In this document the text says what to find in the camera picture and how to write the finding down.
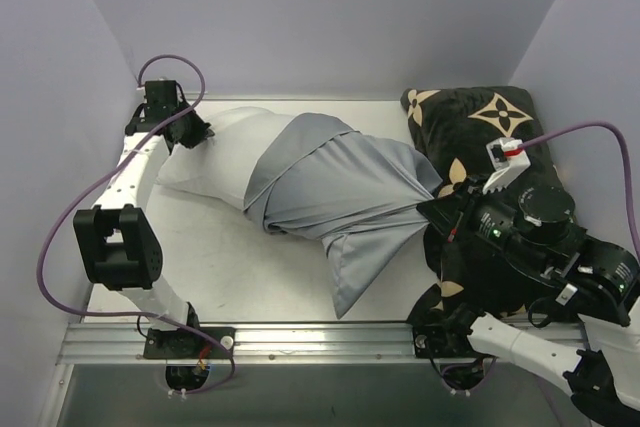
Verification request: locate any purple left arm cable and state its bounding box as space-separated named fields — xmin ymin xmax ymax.
xmin=35 ymin=54 xmax=237 ymax=393

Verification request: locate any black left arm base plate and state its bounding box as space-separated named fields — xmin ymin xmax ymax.
xmin=143 ymin=326 xmax=236 ymax=360

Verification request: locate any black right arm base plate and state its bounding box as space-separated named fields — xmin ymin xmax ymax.
xmin=412 ymin=324 xmax=491 ymax=360

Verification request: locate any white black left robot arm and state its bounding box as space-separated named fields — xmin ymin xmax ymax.
xmin=73 ymin=79 xmax=213 ymax=358

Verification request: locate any black floral pattern cushion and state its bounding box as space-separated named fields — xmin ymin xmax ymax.
xmin=400 ymin=86 xmax=578 ymax=327

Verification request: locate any aluminium front rail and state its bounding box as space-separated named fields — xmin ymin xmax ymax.
xmin=57 ymin=323 xmax=421 ymax=367

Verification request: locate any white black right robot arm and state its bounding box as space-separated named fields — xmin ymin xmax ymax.
xmin=409 ymin=178 xmax=639 ymax=426

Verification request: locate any white pillow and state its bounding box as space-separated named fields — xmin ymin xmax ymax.
xmin=157 ymin=107 xmax=294 ymax=210

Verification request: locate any grey pillowcase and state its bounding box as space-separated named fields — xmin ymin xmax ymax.
xmin=243 ymin=113 xmax=442 ymax=318

